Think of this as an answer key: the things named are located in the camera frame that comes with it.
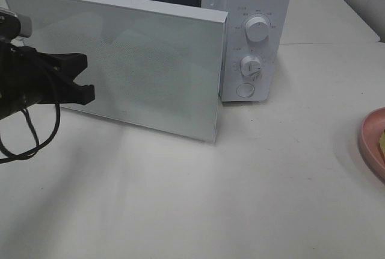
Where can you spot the white microwave oven body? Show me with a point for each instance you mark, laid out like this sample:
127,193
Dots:
258,0

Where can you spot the white bread sandwich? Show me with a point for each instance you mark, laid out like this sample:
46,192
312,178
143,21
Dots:
381,145

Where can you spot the upper white power knob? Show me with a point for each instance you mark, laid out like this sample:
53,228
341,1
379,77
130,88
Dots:
257,28

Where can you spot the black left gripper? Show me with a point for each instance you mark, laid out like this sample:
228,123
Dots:
27,78

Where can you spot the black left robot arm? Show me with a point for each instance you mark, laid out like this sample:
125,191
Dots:
29,77

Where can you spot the round white door button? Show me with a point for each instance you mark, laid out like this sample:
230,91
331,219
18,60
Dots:
245,90

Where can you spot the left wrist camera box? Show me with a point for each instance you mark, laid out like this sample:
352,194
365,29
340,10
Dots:
14,25

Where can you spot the white timer knob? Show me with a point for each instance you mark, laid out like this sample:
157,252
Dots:
250,66

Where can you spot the pink round plate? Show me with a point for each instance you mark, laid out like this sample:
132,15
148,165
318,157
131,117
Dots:
369,133

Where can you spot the white microwave door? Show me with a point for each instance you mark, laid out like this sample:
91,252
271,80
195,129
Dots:
152,64

